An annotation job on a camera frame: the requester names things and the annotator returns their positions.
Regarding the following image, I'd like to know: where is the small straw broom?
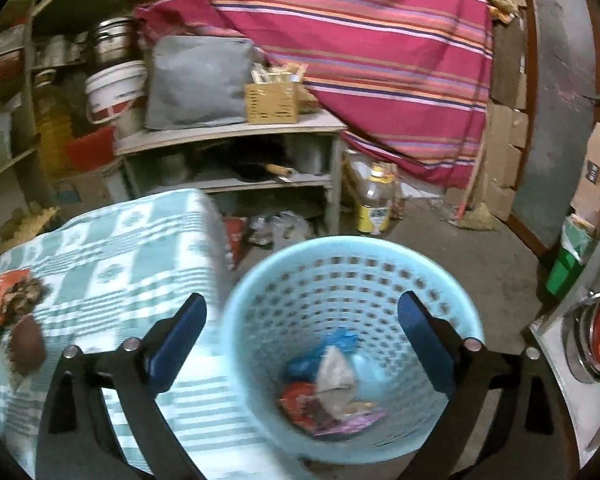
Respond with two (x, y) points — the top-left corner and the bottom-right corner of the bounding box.
(450, 138), (502, 232)

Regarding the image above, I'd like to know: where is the wooden wall shelving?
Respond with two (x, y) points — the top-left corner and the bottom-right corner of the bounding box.
(0, 0), (131, 212)

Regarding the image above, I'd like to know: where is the green checkered tablecloth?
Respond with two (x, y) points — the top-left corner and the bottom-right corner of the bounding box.
(0, 190), (308, 479)

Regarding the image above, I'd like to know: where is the low grey side shelf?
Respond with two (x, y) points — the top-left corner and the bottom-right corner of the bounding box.
(114, 110), (344, 234)

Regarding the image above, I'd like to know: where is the brown paper bag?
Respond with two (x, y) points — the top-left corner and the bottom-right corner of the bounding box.
(0, 278), (46, 327)

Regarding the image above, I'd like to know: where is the wooden handled pan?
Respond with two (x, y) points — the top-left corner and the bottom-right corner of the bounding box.
(263, 164), (296, 181)

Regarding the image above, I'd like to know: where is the cooking oil bottle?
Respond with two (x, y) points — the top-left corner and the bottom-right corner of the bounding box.
(356, 162), (394, 236)

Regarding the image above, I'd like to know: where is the steel cooking pot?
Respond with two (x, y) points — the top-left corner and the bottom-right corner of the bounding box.
(86, 16), (140, 73)

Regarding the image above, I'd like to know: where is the white plastic bucket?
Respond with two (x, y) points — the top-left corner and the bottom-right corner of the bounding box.
(85, 61), (148, 125)

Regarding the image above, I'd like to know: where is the light blue laundry basket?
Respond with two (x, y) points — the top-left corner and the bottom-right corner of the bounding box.
(221, 236), (484, 465)

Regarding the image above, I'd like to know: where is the grey cushion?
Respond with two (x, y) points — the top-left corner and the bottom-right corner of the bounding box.
(145, 36), (259, 130)

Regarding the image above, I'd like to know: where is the yellow utensil caddy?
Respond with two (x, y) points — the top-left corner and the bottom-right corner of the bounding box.
(245, 63), (306, 125)

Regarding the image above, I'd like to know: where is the red plastic basin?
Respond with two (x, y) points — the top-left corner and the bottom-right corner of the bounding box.
(65, 126), (114, 172)

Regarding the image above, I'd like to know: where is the orange napkin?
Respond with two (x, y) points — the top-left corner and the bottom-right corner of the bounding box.
(0, 269), (31, 325)

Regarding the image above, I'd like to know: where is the pink foil wrapper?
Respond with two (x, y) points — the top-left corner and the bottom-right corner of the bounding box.
(313, 402), (386, 437)

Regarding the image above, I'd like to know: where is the striped magenta curtain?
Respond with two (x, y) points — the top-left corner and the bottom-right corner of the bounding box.
(136, 0), (492, 188)

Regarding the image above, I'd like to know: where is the red snack wrapper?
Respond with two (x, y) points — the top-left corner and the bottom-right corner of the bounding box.
(279, 382), (332, 436)

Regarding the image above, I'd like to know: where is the yellow egg carton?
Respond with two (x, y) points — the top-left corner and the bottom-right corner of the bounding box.
(0, 203), (59, 243)

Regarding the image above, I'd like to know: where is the cardboard box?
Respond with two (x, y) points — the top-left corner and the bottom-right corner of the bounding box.
(571, 122), (600, 231)

